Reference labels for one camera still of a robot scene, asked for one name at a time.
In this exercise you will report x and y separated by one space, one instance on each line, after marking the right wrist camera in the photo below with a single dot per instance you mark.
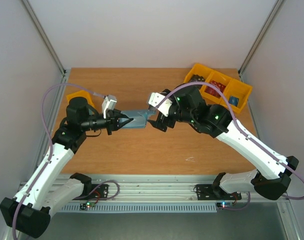
155 99

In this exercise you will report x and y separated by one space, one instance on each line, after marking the yellow three-compartment bin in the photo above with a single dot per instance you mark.
229 86

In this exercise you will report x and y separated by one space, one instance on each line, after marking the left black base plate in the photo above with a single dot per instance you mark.
100 192

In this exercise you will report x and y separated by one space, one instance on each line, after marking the black items in bin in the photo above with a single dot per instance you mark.
196 78

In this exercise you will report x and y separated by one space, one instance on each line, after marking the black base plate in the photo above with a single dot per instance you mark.
208 192
100 192

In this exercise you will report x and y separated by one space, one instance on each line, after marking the small yellow bin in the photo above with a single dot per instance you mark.
81 94

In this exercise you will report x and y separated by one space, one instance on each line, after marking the blue card in bin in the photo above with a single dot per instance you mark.
234 101

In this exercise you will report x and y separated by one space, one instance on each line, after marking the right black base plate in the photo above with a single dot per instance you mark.
208 192

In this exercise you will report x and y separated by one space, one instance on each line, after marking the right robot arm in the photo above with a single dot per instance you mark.
271 176

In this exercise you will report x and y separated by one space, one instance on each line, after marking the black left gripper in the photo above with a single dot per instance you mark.
113 121

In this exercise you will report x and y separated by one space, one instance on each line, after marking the left circuit board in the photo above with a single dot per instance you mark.
87 205

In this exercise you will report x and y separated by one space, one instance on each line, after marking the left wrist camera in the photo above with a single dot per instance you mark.
109 103

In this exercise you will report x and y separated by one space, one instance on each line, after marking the aluminium frame rail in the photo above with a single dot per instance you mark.
153 188

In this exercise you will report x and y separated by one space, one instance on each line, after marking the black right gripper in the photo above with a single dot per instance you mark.
162 121

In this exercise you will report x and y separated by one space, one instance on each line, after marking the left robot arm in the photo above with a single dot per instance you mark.
32 208

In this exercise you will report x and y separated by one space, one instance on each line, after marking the right circuit board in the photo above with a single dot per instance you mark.
224 205

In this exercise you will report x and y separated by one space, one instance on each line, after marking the teal leather card holder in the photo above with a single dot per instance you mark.
140 118

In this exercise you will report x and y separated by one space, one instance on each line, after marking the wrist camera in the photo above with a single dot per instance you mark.
155 99
109 103

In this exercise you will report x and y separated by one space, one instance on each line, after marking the circuit board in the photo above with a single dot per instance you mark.
224 205
87 205

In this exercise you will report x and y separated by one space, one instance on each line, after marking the grey slotted cable duct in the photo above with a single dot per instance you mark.
127 208

